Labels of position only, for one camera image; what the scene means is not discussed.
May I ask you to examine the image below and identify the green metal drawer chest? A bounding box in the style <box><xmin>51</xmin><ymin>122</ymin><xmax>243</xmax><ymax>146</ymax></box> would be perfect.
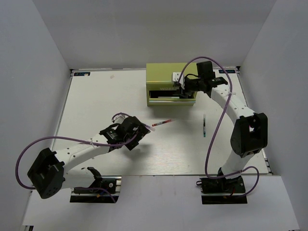
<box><xmin>146</xmin><ymin>63</ymin><xmax>196</xmax><ymax>106</ymax></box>

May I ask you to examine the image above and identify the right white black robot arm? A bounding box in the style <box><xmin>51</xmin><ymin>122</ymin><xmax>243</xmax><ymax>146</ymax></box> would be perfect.
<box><xmin>174</xmin><ymin>59</ymin><xmax>268</xmax><ymax>196</ymax></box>

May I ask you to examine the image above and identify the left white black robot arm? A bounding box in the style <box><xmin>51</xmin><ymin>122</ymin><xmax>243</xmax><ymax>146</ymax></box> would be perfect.
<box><xmin>27</xmin><ymin>115</ymin><xmax>151</xmax><ymax>199</ymax></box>

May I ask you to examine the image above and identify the purple clear pen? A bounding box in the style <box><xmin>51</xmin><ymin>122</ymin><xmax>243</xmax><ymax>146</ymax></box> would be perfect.
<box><xmin>143</xmin><ymin>123</ymin><xmax>155</xmax><ymax>131</ymax></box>

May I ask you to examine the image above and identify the red gel pen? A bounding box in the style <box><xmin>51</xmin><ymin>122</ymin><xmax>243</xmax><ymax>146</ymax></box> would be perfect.
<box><xmin>152</xmin><ymin>119</ymin><xmax>172</xmax><ymax>127</ymax></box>

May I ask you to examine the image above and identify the right blue corner label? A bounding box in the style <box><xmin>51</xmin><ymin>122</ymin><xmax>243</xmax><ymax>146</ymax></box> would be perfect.
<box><xmin>219</xmin><ymin>69</ymin><xmax>236</xmax><ymax>74</ymax></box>

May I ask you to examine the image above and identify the blue corner label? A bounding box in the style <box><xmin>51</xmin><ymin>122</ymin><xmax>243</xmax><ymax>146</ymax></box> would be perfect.
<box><xmin>219</xmin><ymin>69</ymin><xmax>236</xmax><ymax>74</ymax></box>
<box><xmin>74</xmin><ymin>72</ymin><xmax>90</xmax><ymax>77</ymax></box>

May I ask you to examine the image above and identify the green gel pen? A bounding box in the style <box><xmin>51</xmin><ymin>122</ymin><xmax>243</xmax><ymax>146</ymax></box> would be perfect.
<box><xmin>203</xmin><ymin>114</ymin><xmax>206</xmax><ymax>137</ymax></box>

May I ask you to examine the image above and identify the left blue corner label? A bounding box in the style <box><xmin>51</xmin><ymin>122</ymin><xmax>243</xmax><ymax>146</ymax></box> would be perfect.
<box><xmin>74</xmin><ymin>72</ymin><xmax>90</xmax><ymax>77</ymax></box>

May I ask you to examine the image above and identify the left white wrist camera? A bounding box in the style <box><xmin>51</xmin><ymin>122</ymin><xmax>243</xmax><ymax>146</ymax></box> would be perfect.
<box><xmin>111</xmin><ymin>112</ymin><xmax>128</xmax><ymax>123</ymax></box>

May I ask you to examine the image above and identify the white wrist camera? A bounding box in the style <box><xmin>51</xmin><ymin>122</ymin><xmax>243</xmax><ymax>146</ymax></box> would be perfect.
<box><xmin>172</xmin><ymin>72</ymin><xmax>185</xmax><ymax>90</ymax></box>
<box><xmin>111</xmin><ymin>112</ymin><xmax>128</xmax><ymax>123</ymax></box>

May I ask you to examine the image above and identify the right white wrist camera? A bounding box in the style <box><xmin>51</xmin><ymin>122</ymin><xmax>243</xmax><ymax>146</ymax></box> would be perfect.
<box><xmin>172</xmin><ymin>72</ymin><xmax>185</xmax><ymax>90</ymax></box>

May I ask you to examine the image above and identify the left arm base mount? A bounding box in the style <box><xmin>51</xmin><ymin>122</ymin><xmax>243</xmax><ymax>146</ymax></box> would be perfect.
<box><xmin>70</xmin><ymin>177</ymin><xmax>122</xmax><ymax>204</ymax></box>

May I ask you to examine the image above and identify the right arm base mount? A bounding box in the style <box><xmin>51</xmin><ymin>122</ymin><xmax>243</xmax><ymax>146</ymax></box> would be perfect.
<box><xmin>196</xmin><ymin>176</ymin><xmax>247</xmax><ymax>205</ymax></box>

